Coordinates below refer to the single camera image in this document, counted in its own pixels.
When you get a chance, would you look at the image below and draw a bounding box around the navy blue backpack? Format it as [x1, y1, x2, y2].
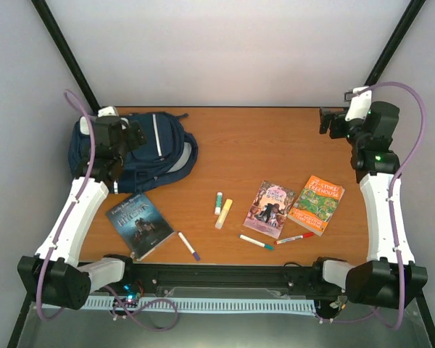
[68, 112, 199, 194]

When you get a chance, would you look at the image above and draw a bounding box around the dark Wuthering Heights book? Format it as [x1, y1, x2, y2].
[105, 193, 175, 262]

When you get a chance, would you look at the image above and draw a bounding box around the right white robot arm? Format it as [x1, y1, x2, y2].
[313, 101, 428, 309]

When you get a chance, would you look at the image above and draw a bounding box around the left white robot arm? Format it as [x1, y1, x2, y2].
[17, 116, 146, 310]

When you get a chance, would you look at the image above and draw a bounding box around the orange Treehouse book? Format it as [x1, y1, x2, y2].
[287, 175, 344, 236]

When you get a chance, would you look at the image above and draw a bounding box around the pink Taming Shrew book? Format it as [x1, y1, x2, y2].
[244, 181, 297, 239]

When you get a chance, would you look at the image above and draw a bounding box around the green white glue stick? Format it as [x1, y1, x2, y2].
[214, 191, 223, 215]

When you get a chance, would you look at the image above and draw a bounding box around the red cap marker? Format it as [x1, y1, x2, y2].
[274, 232, 315, 245]

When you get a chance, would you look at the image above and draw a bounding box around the purple cap marker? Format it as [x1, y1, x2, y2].
[178, 231, 201, 261]

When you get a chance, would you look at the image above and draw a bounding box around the yellow highlighter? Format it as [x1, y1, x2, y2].
[215, 199, 233, 229]

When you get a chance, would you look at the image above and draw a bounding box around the teal cap marker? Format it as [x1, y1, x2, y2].
[239, 234, 273, 250]

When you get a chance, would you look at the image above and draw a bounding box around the small circuit board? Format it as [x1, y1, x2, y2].
[123, 281, 144, 304]

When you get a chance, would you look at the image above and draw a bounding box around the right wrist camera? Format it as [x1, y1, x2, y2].
[344, 86, 372, 122]

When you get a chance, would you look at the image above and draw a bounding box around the left black frame post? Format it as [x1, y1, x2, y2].
[31, 0, 100, 112]

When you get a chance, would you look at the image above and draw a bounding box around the black frame post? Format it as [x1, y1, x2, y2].
[364, 0, 426, 86]
[31, 0, 100, 112]

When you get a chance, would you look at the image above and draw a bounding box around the right black frame post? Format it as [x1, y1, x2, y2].
[364, 0, 426, 86]

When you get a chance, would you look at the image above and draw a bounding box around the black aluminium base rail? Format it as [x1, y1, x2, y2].
[110, 264, 343, 299]

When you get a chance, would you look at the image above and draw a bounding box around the light blue cable duct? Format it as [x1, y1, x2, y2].
[83, 295, 317, 316]

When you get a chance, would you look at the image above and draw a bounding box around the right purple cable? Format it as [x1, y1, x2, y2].
[313, 81, 428, 331]

